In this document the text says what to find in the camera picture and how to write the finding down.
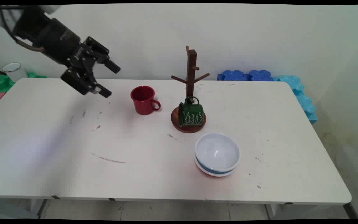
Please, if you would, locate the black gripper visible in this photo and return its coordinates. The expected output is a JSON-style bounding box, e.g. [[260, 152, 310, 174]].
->
[[38, 14, 121, 99]]

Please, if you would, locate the green enamel mug white print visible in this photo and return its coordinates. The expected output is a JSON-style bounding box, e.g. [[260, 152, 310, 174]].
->
[[178, 96, 204, 127]]

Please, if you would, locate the red enamel mug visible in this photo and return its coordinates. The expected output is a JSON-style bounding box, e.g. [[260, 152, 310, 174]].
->
[[131, 86, 161, 115]]

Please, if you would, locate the white mug dark rim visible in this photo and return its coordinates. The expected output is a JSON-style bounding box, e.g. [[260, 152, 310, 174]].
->
[[2, 62, 28, 82]]

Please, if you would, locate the brown wooden mug tree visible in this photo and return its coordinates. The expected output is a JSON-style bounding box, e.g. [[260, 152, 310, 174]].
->
[[171, 46, 210, 133]]

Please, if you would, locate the dark blue foam mat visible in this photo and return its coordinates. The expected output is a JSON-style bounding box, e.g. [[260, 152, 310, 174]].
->
[[217, 70, 274, 82]]

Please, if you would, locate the white bowl blue outside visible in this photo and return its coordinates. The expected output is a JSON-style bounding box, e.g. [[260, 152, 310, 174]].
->
[[195, 132, 241, 175]]

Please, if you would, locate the light blue foam mat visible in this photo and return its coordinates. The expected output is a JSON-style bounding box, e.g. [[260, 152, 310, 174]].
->
[[274, 75, 318, 125]]

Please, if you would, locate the grey metal table leg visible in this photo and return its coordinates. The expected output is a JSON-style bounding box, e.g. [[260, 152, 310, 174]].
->
[[342, 202, 358, 220], [264, 204, 279, 220]]

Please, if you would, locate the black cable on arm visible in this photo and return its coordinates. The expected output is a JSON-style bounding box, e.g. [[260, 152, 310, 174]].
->
[[0, 6, 46, 53]]

